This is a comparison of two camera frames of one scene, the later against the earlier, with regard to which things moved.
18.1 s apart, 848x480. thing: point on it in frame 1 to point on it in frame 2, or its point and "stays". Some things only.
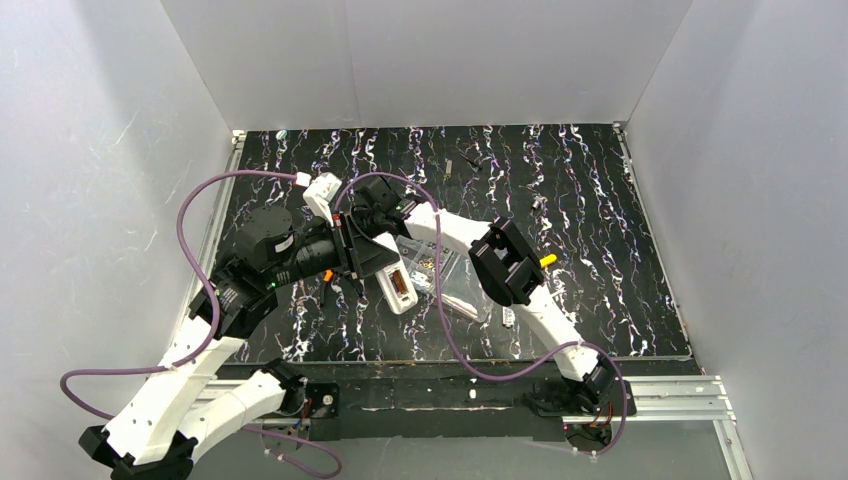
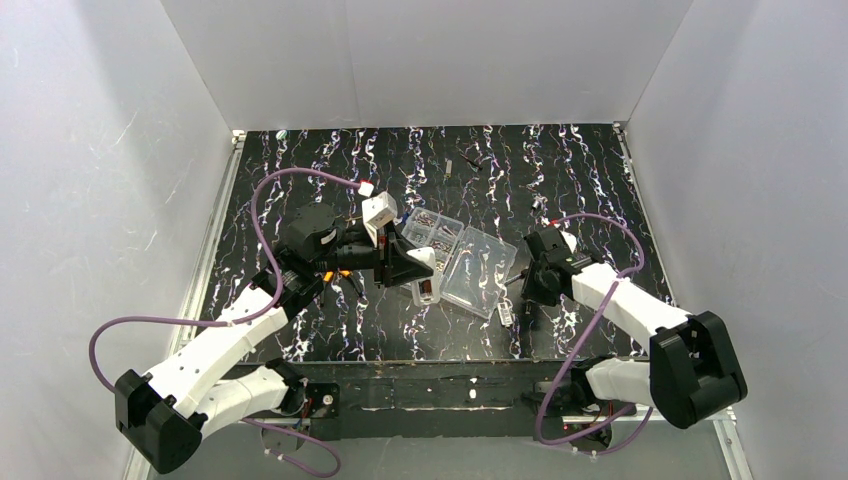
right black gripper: x=370 y=216 to x=536 y=281
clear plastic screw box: x=460 y=283 stays
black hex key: x=471 y=163 stays
